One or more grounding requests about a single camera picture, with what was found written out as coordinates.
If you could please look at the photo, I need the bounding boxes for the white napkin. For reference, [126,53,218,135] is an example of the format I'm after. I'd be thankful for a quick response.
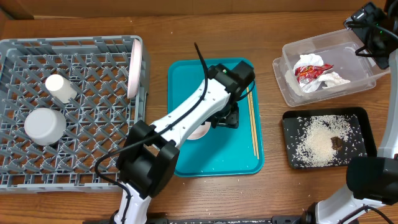
[293,54,324,71]
[300,72,350,93]

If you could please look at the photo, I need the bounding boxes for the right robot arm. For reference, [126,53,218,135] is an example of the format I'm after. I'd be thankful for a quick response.
[296,1,397,223]

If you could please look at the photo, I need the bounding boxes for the grey dishwasher rack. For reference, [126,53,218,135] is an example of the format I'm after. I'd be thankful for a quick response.
[1,35,150,194]

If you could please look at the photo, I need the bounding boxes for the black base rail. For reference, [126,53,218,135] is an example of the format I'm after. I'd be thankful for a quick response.
[82,214,312,224]

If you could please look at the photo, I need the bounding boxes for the grey-white bowl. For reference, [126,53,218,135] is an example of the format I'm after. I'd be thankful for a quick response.
[24,108,67,146]

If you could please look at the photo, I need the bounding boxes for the brown food scrap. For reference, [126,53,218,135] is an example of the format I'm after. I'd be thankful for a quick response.
[331,136,343,151]

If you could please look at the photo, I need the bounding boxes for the teal serving tray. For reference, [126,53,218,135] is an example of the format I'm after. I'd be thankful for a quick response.
[167,60,264,177]

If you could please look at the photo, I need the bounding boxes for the white rice pile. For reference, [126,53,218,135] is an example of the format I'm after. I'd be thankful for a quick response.
[282,114,367,169]

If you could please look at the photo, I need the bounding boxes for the clear plastic waste bin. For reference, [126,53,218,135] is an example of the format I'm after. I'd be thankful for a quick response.
[272,29,390,107]

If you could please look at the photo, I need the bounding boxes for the red snack wrapper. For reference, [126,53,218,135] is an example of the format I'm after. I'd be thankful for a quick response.
[295,63,333,85]

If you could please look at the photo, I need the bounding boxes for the large white plate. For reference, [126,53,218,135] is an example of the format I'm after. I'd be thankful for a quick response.
[127,39,142,99]

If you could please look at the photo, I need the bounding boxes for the white cup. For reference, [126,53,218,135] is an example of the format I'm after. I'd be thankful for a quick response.
[45,74,77,104]

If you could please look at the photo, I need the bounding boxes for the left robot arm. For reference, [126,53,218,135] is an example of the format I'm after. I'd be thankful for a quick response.
[113,61,255,223]

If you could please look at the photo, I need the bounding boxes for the small pink plate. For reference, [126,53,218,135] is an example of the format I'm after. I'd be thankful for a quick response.
[187,121,211,140]

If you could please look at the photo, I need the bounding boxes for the black rectangular tray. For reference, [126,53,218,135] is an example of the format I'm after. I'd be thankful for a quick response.
[282,106,377,170]

